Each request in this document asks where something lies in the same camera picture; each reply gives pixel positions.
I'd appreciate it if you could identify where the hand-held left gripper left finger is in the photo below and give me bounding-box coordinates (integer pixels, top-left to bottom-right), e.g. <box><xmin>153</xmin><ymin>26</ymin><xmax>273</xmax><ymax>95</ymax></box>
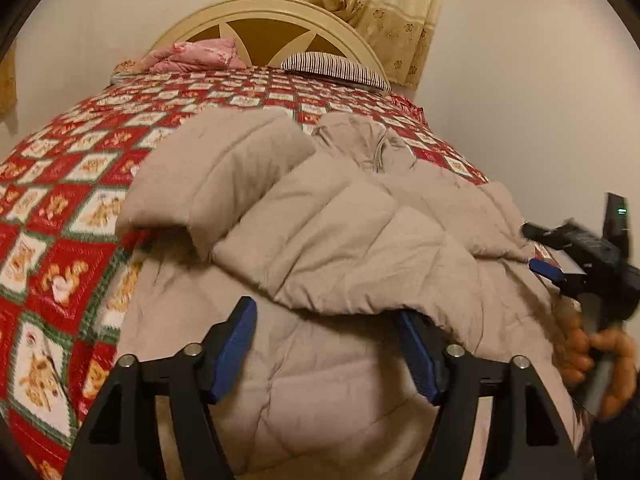
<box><xmin>64</xmin><ymin>296</ymin><xmax>258</xmax><ymax>480</ymax></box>

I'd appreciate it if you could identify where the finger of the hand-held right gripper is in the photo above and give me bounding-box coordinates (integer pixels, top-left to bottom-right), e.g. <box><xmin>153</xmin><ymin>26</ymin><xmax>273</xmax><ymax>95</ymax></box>
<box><xmin>528</xmin><ymin>259</ymin><xmax>566</xmax><ymax>285</ymax></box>
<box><xmin>521</xmin><ymin>219</ymin><xmax>576</xmax><ymax>251</ymax></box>

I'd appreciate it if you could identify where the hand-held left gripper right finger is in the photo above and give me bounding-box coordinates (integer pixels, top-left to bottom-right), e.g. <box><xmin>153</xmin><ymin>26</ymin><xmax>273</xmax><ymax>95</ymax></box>
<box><xmin>398</xmin><ymin>310</ymin><xmax>585</xmax><ymax>480</ymax></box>

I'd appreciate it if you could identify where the beige puffer jacket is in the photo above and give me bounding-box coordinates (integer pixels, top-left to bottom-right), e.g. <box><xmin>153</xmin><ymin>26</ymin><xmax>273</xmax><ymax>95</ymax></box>
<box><xmin>102</xmin><ymin>108</ymin><xmax>586</xmax><ymax>478</ymax></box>

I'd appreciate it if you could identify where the person's right forearm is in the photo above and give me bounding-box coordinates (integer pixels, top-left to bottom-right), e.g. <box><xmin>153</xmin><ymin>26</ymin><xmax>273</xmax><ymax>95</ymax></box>
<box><xmin>590</xmin><ymin>372</ymin><xmax>640</xmax><ymax>480</ymax></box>

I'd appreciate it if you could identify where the person's right hand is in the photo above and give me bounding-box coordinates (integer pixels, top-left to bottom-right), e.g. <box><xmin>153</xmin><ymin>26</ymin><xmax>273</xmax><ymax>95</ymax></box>
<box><xmin>556</xmin><ymin>310</ymin><xmax>638</xmax><ymax>421</ymax></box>

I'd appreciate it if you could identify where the red bear-print bedspread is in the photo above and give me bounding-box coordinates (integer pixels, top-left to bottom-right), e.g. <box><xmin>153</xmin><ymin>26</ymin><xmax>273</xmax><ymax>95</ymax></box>
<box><xmin>0</xmin><ymin>66</ymin><xmax>488</xmax><ymax>480</ymax></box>

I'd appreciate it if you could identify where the striped pillow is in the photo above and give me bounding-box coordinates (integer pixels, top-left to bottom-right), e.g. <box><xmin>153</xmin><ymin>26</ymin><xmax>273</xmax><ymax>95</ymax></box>
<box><xmin>280</xmin><ymin>51</ymin><xmax>392</xmax><ymax>93</ymax></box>

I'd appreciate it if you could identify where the beige floral curtain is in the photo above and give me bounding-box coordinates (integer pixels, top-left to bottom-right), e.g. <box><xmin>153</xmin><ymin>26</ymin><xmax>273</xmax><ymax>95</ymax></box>
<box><xmin>237</xmin><ymin>0</ymin><xmax>455</xmax><ymax>90</ymax></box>

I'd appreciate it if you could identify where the pink quilt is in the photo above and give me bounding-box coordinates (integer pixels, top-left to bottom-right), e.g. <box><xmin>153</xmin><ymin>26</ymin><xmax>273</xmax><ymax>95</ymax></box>
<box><xmin>141</xmin><ymin>37</ymin><xmax>247</xmax><ymax>74</ymax></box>

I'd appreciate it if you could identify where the cream wooden headboard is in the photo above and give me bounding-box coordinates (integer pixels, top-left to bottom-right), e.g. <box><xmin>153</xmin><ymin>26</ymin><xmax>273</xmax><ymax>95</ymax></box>
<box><xmin>148</xmin><ymin>0</ymin><xmax>385</xmax><ymax>77</ymax></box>

